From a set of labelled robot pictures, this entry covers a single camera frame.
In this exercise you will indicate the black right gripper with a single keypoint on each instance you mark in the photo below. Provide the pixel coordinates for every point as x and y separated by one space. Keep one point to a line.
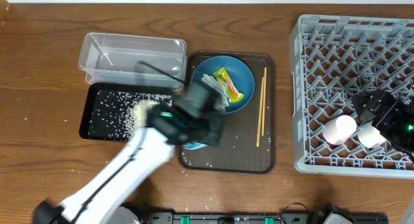
381 98

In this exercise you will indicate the white plastic cup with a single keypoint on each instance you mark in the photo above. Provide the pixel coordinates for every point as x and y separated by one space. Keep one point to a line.
369 136

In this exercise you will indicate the pink plastic cup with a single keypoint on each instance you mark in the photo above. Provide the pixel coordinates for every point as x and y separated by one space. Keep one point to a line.
339 129

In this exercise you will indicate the yellow snack wrapper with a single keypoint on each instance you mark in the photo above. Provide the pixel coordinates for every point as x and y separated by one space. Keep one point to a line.
227 84

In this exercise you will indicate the light blue bowl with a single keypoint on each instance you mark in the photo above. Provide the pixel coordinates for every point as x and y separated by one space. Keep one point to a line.
193 145

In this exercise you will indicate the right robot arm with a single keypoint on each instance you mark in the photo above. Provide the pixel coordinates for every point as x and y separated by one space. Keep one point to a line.
401 138

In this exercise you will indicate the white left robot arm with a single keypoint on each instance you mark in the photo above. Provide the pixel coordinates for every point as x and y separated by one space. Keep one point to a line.
192 118

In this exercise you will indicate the grey dishwasher rack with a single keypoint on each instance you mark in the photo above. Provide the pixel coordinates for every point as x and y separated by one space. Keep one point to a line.
333 58

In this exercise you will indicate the wooden chopstick right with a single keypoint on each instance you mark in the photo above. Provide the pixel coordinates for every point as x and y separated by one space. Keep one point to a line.
264 101

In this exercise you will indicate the wooden chopstick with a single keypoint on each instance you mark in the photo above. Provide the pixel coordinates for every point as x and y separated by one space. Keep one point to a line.
264 101
260 114

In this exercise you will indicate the wooden chopstick left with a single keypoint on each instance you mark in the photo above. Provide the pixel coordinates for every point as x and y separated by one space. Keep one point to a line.
260 114

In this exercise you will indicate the brown serving tray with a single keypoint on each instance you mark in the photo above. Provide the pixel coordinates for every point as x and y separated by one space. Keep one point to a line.
236 150

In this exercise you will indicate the dark blue plate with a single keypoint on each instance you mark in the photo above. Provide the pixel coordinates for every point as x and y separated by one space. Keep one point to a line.
239 72

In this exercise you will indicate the pile of rice grains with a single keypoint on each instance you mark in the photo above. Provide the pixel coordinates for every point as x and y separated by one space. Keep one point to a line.
136 116

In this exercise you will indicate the black plastic tray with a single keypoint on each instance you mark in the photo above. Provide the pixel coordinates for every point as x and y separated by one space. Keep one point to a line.
107 114

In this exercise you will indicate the clear plastic bin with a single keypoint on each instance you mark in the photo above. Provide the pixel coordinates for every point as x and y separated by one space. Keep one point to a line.
133 60

